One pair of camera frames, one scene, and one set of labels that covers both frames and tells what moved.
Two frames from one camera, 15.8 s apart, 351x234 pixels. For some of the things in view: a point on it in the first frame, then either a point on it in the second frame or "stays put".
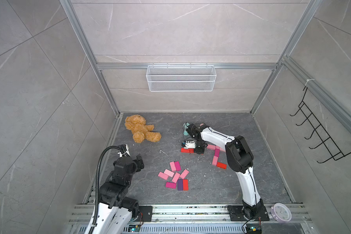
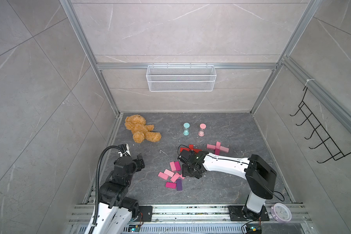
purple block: x=180 y=185 stays put
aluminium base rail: x=199 y=219 stays put
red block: x=187 y=150 stays put
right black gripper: x=199 y=151 to x=185 y=172
